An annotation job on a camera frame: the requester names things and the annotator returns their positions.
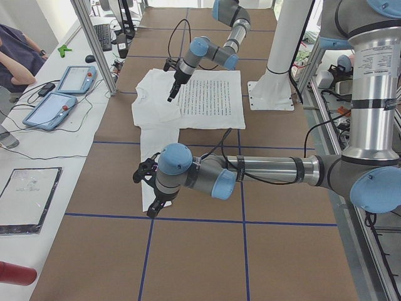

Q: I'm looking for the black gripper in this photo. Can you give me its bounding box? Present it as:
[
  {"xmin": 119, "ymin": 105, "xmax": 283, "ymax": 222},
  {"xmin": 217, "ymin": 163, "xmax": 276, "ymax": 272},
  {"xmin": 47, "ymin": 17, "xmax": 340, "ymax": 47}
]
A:
[
  {"xmin": 167, "ymin": 67, "xmax": 194, "ymax": 102},
  {"xmin": 147, "ymin": 185, "xmax": 180, "ymax": 219}
]

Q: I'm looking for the white printed t-shirt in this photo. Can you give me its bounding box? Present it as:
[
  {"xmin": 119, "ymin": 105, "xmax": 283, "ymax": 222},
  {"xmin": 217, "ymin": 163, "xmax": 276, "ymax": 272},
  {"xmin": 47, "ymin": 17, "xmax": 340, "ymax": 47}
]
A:
[{"xmin": 132, "ymin": 69, "xmax": 246, "ymax": 213}]

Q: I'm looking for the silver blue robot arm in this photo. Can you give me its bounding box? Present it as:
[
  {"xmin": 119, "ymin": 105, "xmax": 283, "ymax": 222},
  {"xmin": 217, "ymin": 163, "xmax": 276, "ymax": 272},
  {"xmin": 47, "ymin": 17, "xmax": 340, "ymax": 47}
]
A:
[
  {"xmin": 164, "ymin": 0, "xmax": 251, "ymax": 102},
  {"xmin": 133, "ymin": 1, "xmax": 400, "ymax": 218}
]

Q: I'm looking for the black computer mouse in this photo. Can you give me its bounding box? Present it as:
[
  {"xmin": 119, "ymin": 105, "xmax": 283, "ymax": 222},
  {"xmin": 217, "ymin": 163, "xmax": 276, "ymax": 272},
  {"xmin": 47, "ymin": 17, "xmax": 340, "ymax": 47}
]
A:
[{"xmin": 85, "ymin": 55, "xmax": 95, "ymax": 63}]

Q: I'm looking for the black computer keyboard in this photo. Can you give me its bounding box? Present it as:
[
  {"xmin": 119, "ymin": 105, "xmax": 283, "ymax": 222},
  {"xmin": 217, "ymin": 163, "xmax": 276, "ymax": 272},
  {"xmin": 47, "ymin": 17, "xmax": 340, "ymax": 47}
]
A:
[{"xmin": 93, "ymin": 24, "xmax": 112, "ymax": 51}]

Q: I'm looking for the far blue teach pendant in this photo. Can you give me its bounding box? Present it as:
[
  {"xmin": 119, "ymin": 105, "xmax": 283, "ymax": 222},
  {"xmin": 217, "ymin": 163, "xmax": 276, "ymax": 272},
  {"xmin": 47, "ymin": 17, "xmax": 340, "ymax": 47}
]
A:
[{"xmin": 56, "ymin": 65, "xmax": 97, "ymax": 95}]

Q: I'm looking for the blue teach pendant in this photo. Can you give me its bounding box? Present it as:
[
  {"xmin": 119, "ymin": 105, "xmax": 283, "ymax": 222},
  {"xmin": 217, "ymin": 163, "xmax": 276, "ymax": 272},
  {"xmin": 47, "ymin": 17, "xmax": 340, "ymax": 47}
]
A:
[
  {"xmin": 23, "ymin": 92, "xmax": 77, "ymax": 131},
  {"xmin": 56, "ymin": 65, "xmax": 97, "ymax": 95}
]

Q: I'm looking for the green plastic clamp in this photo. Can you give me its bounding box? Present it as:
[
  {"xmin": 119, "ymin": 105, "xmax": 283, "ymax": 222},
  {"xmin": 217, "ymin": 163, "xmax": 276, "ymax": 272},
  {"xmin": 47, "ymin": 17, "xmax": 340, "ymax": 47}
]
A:
[{"xmin": 58, "ymin": 45, "xmax": 72, "ymax": 58}]

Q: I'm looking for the black power adapter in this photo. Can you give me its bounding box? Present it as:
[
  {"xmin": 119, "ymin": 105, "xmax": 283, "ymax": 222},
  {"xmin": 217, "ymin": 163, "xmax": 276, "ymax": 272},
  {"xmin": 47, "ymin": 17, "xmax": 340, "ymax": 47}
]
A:
[{"xmin": 38, "ymin": 82, "xmax": 56, "ymax": 97}]

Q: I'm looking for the near blue teach pendant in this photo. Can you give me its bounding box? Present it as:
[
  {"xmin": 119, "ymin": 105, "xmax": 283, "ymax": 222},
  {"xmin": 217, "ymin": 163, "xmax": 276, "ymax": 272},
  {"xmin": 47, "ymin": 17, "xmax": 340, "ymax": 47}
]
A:
[{"xmin": 23, "ymin": 92, "xmax": 77, "ymax": 131}]

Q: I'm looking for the black framed silver sheet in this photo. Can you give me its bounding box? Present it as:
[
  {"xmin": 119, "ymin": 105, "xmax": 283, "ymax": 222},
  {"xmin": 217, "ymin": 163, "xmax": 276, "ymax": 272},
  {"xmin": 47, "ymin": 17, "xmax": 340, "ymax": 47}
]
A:
[{"xmin": 1, "ymin": 167, "xmax": 62, "ymax": 236}]

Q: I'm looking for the seated person in purple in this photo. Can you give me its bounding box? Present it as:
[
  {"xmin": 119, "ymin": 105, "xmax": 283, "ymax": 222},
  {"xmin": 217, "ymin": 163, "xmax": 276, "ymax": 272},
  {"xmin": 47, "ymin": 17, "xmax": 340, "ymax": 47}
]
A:
[{"xmin": 1, "ymin": 24, "xmax": 48, "ymax": 93}]

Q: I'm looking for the red cylinder bottle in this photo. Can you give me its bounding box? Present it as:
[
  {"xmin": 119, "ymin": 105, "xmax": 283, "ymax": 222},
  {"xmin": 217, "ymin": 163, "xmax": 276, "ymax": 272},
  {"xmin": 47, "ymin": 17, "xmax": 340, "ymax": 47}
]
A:
[{"xmin": 0, "ymin": 261, "xmax": 37, "ymax": 286}]

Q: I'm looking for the orange connector part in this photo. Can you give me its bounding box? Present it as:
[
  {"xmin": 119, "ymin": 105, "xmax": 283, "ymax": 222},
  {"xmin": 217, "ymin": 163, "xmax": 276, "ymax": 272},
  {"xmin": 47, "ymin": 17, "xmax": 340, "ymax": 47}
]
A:
[{"xmin": 336, "ymin": 107, "xmax": 351, "ymax": 117}]

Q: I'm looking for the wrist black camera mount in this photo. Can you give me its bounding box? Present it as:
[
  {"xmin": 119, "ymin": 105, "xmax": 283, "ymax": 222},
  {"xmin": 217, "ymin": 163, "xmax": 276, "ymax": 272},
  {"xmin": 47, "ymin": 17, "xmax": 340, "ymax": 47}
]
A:
[
  {"xmin": 163, "ymin": 57, "xmax": 180, "ymax": 71},
  {"xmin": 132, "ymin": 152, "xmax": 160, "ymax": 187}
]

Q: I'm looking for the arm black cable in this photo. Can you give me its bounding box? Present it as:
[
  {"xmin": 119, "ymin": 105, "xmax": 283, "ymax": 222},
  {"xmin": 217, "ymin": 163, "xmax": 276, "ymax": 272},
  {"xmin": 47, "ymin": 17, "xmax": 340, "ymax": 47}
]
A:
[
  {"xmin": 167, "ymin": 19, "xmax": 192, "ymax": 60},
  {"xmin": 200, "ymin": 0, "xmax": 316, "ymax": 185}
]

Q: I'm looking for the white central pedestal column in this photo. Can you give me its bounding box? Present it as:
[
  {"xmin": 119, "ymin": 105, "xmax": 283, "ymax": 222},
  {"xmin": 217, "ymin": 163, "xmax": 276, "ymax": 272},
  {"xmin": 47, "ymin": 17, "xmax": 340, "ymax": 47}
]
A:
[{"xmin": 248, "ymin": 0, "xmax": 314, "ymax": 111}]

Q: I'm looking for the aluminium frame post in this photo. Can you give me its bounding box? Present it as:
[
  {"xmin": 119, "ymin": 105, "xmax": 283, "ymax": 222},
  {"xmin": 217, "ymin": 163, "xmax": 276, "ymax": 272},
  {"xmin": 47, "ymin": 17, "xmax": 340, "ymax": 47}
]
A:
[{"xmin": 70, "ymin": 0, "xmax": 117, "ymax": 96}]

